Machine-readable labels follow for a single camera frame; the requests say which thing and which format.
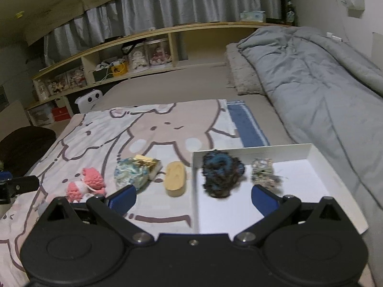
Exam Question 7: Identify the tan oval block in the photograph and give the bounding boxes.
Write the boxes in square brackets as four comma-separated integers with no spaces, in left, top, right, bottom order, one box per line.
[165,161,186,197]

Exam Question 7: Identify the cartoon printed blanket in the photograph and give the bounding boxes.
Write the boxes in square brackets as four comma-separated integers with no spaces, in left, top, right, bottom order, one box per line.
[0,99,240,287]

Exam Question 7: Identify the dark round seat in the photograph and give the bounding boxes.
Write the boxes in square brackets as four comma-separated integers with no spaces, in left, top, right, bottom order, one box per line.
[0,126,57,177]

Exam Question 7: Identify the grey braided rope bundle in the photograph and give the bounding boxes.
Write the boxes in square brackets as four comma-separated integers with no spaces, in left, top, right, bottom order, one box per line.
[250,157,285,190]

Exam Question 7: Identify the gold foil packet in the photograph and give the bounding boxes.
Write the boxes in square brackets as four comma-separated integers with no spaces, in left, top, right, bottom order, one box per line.
[133,155,163,181]

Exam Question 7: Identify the glass bottle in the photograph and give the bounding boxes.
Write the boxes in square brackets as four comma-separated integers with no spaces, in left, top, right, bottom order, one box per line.
[285,0,295,24]

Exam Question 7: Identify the clear doll display case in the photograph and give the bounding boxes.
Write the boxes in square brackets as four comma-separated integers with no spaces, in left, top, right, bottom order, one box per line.
[129,46,150,71]
[149,40,172,66]

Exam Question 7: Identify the dark green box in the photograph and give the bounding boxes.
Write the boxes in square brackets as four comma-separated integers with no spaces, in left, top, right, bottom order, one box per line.
[93,69,113,83]

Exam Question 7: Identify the blue and white yarn ball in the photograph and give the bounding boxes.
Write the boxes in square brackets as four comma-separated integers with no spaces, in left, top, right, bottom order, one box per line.
[114,157,149,191]

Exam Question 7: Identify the white device with two holes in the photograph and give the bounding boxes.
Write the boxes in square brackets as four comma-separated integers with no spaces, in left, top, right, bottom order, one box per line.
[75,90,105,113]

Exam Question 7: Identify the red box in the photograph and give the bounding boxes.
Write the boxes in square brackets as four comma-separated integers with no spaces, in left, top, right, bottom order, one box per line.
[51,107,72,122]

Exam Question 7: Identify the pink crochet toy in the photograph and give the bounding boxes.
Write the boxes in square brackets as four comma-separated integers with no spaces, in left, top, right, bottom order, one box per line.
[66,168,107,203]

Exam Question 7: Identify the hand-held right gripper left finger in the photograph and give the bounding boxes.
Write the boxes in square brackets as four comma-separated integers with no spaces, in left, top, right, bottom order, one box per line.
[39,184,155,245]

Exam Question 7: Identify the beige bed sheet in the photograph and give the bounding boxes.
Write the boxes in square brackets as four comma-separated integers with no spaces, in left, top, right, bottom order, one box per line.
[99,64,297,148]

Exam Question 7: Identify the tissue box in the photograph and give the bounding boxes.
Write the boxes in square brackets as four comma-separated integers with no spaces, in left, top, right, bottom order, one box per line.
[239,10,266,23]

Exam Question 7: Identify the wooden headboard shelf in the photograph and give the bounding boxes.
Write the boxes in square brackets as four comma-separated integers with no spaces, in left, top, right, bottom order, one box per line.
[25,22,294,126]

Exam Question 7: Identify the grey duvet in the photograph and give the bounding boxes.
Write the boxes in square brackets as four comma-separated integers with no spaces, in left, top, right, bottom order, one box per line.
[236,26,383,210]

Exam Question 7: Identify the dark blue yarn bundle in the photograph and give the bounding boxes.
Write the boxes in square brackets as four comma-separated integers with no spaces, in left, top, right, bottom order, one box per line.
[200,149,245,198]

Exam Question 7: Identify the grey curtains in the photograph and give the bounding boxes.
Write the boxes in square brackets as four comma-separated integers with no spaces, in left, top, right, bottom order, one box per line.
[43,0,282,66]

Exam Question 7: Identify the grey fuzzy pillow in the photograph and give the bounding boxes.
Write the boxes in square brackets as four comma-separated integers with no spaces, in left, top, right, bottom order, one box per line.
[224,42,264,95]

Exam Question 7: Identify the figurine box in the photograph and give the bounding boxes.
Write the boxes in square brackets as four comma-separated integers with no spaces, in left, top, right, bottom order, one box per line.
[45,76,68,94]
[66,69,87,88]

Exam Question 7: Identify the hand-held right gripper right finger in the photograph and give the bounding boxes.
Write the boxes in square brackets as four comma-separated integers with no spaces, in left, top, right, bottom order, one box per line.
[233,185,349,247]

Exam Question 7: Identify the white shallow tray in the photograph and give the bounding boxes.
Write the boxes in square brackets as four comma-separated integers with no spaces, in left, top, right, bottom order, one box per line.
[191,143,369,235]

